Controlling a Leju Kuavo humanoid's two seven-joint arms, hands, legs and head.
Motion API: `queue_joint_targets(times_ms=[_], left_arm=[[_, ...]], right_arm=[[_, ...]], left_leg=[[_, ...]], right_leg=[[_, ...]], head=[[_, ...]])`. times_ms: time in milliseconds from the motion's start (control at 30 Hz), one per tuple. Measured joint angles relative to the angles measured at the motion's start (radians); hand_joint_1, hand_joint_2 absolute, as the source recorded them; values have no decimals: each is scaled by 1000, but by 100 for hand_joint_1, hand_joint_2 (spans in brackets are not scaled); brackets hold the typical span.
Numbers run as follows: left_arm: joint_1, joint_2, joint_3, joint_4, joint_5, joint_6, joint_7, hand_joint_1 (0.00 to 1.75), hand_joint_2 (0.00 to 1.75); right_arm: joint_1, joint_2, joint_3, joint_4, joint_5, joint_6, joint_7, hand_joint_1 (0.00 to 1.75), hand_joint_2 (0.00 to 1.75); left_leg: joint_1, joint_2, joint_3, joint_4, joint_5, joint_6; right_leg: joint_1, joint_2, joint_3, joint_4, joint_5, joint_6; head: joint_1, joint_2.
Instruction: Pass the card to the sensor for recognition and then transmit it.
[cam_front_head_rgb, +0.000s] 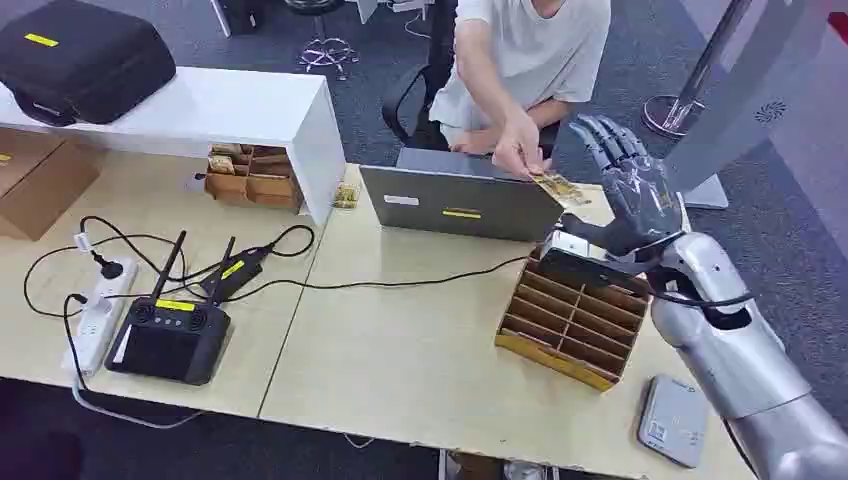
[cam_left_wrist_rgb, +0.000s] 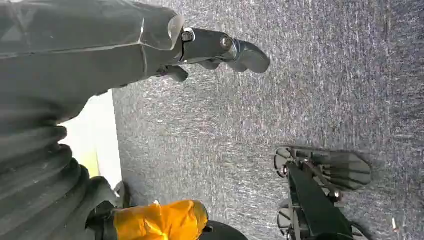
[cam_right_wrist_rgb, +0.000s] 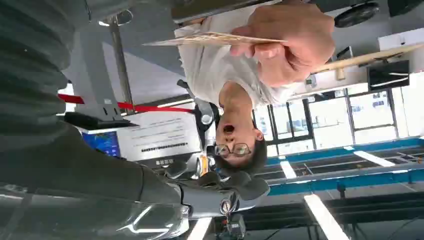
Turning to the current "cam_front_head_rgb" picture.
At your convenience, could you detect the person's right hand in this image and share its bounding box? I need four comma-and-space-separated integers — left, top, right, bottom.
491, 112, 552, 180

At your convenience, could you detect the person's left hand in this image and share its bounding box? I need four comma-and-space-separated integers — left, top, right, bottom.
450, 129, 497, 158

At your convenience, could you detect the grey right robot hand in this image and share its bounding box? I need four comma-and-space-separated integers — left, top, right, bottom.
561, 113, 688, 260

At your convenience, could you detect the yellow printed card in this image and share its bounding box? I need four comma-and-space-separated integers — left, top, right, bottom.
531, 172, 592, 209

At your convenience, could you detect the grey laptop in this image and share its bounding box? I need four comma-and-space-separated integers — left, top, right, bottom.
358, 146, 566, 244

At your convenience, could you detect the black office chair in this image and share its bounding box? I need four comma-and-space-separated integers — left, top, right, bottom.
381, 0, 460, 152

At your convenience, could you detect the person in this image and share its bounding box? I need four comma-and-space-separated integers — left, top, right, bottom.
428, 0, 613, 179

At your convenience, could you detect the wooden slotted card box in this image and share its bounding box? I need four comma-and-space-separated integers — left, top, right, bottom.
494, 247, 655, 394

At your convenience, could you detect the chrome star chair base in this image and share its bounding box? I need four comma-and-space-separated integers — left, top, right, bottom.
297, 14, 361, 83

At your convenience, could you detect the small wooden compartment box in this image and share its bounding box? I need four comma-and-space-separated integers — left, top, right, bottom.
203, 143, 305, 215

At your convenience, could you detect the flat grey device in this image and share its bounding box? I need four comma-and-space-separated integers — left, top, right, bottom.
637, 374, 711, 470

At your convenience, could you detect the white desk shelf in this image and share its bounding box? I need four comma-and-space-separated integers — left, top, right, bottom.
0, 65, 348, 228

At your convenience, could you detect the black power adapter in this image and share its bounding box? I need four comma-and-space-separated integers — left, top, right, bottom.
199, 244, 275, 304

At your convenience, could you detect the black remote controller with antennas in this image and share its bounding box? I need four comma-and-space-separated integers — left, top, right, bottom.
103, 229, 237, 388

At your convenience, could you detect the black mains plug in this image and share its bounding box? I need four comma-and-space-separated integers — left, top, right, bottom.
90, 249, 126, 281

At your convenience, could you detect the black carrying case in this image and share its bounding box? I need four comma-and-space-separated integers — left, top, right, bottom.
0, 0, 178, 128

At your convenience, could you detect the white power strip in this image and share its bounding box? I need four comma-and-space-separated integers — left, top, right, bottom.
62, 257, 140, 377

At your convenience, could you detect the brown cardboard box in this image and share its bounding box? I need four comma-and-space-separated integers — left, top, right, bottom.
0, 127, 101, 242

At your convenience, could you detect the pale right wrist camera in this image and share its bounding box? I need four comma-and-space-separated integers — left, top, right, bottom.
539, 229, 592, 262

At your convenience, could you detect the chrome stanchion post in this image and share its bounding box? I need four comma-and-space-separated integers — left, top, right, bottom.
640, 0, 755, 140

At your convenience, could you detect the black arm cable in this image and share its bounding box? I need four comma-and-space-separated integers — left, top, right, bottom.
645, 264, 757, 314

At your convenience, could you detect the thin white floor cable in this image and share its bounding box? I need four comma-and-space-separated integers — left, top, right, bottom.
402, 11, 433, 41

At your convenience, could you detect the black laptop power cable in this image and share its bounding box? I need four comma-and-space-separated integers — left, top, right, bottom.
221, 254, 533, 305

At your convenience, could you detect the black adapter mains cable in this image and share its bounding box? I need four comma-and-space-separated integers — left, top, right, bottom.
78, 215, 317, 284

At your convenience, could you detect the thick white power strip cable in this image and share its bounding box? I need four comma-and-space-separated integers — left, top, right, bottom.
68, 370, 208, 431

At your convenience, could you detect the short black plugged cable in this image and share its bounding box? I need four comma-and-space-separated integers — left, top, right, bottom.
62, 292, 91, 393

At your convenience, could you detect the long looped black cable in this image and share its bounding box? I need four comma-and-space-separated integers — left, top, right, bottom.
22, 233, 201, 320

